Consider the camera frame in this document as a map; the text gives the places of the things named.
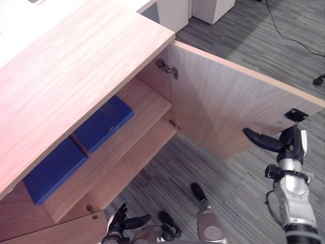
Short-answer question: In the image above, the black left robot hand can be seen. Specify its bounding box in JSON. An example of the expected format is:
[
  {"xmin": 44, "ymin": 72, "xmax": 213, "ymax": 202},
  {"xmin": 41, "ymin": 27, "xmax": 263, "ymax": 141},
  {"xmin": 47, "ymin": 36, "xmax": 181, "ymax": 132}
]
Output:
[{"xmin": 106, "ymin": 202, "xmax": 152, "ymax": 237}]

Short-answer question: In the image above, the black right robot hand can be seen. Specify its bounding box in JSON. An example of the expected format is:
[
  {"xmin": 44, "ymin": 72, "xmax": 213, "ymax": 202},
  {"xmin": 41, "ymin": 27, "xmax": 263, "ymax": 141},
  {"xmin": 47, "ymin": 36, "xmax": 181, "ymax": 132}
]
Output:
[{"xmin": 243, "ymin": 125, "xmax": 309, "ymax": 160}]

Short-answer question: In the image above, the black square door plate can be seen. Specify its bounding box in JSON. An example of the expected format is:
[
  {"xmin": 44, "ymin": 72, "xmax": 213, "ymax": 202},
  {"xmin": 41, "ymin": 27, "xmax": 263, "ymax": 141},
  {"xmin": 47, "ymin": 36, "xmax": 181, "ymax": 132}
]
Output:
[{"xmin": 283, "ymin": 108, "xmax": 310, "ymax": 125}]

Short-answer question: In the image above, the plain wooden cabinet door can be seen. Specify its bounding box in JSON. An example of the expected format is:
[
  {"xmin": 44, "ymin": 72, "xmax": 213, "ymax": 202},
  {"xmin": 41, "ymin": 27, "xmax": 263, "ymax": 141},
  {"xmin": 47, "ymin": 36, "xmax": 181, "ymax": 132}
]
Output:
[{"xmin": 0, "ymin": 209, "xmax": 110, "ymax": 244}]

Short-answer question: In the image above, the wooden cabinet door with black plate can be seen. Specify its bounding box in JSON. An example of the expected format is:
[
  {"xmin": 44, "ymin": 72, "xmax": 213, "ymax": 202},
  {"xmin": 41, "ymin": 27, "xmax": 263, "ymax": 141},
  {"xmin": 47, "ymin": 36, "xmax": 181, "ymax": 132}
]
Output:
[{"xmin": 167, "ymin": 40, "xmax": 325, "ymax": 161}]

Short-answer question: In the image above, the plain blue folder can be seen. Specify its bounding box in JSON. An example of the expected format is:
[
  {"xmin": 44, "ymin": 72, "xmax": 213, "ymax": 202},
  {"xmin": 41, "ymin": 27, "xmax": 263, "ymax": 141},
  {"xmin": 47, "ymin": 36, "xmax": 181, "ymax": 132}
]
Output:
[{"xmin": 22, "ymin": 137, "xmax": 89, "ymax": 205}]

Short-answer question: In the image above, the blue folder with printed label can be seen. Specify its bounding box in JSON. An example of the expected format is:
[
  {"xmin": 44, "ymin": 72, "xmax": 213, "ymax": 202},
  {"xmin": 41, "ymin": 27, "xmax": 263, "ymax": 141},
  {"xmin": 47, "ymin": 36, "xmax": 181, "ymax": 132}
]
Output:
[{"xmin": 72, "ymin": 95, "xmax": 136, "ymax": 154}]

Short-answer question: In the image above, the wooden cabinet shelf board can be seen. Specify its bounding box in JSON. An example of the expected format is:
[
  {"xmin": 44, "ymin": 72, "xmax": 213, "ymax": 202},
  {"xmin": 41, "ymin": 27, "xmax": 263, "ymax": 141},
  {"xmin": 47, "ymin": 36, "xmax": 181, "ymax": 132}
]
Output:
[{"xmin": 43, "ymin": 76, "xmax": 174, "ymax": 224}]

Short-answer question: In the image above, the large silver door hinge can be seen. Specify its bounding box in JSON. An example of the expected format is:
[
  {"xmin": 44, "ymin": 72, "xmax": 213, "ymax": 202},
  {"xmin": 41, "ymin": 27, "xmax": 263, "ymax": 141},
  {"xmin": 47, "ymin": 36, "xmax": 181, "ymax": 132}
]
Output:
[{"xmin": 155, "ymin": 58, "xmax": 179, "ymax": 80}]

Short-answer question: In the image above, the low white cabinet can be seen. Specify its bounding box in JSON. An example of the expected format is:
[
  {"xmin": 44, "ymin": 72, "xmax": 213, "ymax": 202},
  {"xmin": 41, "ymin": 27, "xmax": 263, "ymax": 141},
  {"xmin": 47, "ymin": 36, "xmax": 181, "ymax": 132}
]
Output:
[{"xmin": 191, "ymin": 0, "xmax": 237, "ymax": 25}]

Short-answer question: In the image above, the light wooden office cabinet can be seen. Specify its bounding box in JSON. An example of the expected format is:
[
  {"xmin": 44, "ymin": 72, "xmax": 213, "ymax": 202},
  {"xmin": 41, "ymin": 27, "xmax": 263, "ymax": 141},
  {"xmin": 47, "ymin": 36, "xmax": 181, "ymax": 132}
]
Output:
[{"xmin": 0, "ymin": 0, "xmax": 181, "ymax": 235}]

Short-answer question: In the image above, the tall white cabinet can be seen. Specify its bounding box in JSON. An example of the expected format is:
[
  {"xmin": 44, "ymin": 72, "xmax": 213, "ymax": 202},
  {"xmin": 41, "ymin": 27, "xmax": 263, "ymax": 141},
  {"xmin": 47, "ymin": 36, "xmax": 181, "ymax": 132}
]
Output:
[{"xmin": 156, "ymin": 0, "xmax": 191, "ymax": 33}]

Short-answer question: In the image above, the silver left robot leg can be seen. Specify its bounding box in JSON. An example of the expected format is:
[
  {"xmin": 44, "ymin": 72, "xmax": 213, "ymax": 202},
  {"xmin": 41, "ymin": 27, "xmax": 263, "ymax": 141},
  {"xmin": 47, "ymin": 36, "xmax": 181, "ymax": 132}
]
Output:
[{"xmin": 131, "ymin": 210, "xmax": 182, "ymax": 244}]

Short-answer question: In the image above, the thin wooden shelf divider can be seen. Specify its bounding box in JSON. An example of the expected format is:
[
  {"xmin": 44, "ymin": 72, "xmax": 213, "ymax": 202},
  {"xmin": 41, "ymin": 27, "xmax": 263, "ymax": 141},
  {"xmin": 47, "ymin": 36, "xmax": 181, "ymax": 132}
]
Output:
[{"xmin": 70, "ymin": 134, "xmax": 90, "ymax": 157}]

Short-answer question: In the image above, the black floor cable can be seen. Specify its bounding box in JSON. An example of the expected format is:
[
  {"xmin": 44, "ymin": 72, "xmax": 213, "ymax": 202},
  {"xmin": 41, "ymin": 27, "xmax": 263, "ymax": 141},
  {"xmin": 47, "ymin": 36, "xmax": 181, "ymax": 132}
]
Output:
[{"xmin": 264, "ymin": 0, "xmax": 325, "ymax": 56}]

